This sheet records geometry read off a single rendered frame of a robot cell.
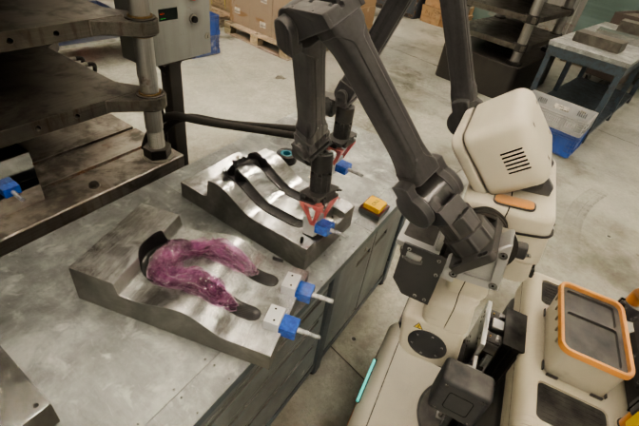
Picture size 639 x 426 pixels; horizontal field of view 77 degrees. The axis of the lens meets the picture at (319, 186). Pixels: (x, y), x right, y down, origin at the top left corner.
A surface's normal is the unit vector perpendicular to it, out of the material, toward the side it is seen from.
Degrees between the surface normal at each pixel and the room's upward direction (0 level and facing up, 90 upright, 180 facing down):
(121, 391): 0
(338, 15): 62
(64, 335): 0
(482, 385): 0
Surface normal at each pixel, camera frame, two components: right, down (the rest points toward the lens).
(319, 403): 0.12, -0.80
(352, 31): 0.48, 0.14
